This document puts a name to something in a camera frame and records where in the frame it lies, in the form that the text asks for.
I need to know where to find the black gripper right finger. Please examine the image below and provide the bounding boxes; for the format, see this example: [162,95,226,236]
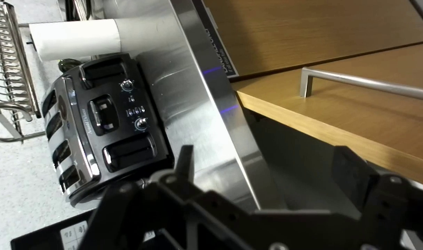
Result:
[329,145,423,234]

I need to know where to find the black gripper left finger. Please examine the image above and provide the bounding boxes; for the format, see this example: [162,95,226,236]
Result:
[145,143,197,206]

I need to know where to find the steel bar door handle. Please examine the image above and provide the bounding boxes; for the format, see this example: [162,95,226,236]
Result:
[297,65,423,104]

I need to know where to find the black chrome four-slot toaster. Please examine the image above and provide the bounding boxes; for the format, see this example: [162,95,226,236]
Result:
[38,52,176,209]

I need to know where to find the white paper towel roll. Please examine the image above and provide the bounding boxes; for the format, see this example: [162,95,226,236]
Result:
[27,17,125,63]

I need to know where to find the steel wire dish rack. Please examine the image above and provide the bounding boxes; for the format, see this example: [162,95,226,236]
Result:
[0,0,48,146]

